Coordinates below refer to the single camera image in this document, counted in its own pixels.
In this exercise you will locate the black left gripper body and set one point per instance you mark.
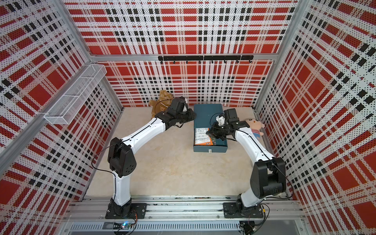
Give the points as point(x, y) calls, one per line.
point(185, 117)

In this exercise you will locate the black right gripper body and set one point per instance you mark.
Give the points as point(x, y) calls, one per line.
point(220, 131)

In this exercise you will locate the orange flower seed bag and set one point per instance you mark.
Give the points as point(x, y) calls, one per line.
point(201, 138)

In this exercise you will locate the teal drawer cabinet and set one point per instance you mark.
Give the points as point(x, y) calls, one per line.
point(205, 118)

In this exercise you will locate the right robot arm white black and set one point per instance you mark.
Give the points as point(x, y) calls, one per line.
point(268, 178)

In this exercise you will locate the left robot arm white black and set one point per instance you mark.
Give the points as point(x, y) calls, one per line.
point(121, 156)

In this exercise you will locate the brown teddy bear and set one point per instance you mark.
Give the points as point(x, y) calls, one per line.
point(162, 103)

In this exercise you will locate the pig plush toy striped shirt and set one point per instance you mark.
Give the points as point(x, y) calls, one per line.
point(256, 127)

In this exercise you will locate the green circuit board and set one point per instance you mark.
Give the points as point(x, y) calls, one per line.
point(122, 226)

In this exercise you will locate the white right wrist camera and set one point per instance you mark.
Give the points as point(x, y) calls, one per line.
point(220, 119)

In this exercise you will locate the black hook rail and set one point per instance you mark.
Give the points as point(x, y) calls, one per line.
point(206, 58)

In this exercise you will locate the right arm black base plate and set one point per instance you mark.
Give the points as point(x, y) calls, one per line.
point(237, 210)

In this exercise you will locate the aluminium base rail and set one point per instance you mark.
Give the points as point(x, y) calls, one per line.
point(185, 215)

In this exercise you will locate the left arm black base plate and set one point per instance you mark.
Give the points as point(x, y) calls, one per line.
point(134, 210)

